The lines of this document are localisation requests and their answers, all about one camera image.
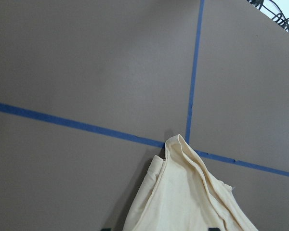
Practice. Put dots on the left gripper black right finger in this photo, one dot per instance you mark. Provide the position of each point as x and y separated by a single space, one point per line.
214 229

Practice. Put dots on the cream long-sleeve printed shirt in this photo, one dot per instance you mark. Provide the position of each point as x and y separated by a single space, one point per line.
178 193

